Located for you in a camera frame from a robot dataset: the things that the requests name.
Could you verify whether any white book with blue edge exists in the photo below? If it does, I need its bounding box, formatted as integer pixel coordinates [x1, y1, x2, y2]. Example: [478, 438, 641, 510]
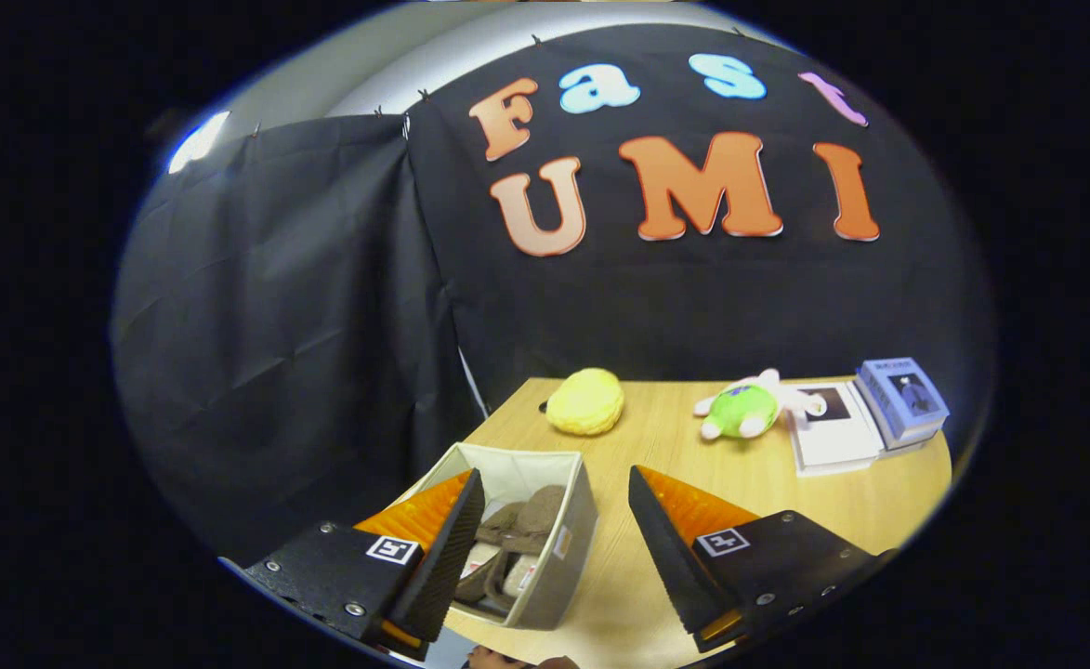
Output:
[882, 423, 947, 453]

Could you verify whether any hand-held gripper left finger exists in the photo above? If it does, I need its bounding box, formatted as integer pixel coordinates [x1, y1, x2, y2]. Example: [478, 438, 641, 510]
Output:
[219, 467, 487, 661]

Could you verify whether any green and pink plush toy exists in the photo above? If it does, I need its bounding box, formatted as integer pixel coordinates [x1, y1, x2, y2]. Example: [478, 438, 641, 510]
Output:
[693, 368, 827, 441]

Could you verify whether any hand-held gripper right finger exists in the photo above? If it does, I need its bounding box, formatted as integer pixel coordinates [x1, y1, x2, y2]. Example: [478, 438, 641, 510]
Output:
[628, 465, 899, 656]

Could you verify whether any grey fabric storage box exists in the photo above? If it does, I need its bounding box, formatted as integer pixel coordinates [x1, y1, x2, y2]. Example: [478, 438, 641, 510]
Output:
[396, 441, 599, 631]

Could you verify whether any yellow plush toy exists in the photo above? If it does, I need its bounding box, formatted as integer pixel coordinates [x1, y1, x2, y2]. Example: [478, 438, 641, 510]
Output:
[545, 367, 626, 437]

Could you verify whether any white book with dark photo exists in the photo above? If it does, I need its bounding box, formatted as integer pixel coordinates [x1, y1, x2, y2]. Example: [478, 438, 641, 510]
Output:
[786, 381, 885, 478]

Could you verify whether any brown fuzzy shoe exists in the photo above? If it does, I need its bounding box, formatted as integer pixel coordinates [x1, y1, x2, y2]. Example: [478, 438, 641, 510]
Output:
[503, 484, 567, 597]
[456, 502, 527, 605]

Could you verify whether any black backdrop cloth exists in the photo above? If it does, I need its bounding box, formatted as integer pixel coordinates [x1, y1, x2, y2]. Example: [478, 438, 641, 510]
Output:
[110, 23, 996, 568]

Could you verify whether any blue cover book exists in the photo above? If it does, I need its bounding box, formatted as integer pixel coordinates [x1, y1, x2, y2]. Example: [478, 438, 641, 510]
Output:
[856, 358, 951, 439]

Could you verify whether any ceiling light panel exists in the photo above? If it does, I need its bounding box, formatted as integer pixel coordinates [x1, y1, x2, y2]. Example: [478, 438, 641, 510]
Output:
[166, 110, 231, 176]

